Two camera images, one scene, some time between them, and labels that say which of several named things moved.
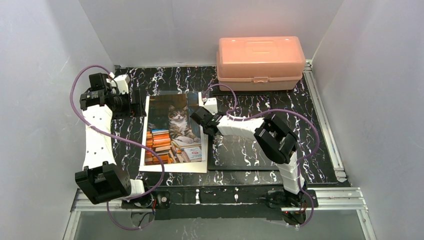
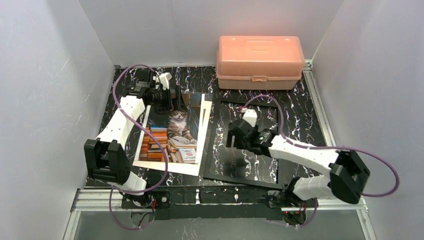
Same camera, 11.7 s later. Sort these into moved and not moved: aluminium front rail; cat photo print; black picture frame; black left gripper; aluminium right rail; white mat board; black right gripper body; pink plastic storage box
Moved: black picture frame; black right gripper body; white mat board; black left gripper
Not moved: aluminium right rail; cat photo print; pink plastic storage box; aluminium front rail
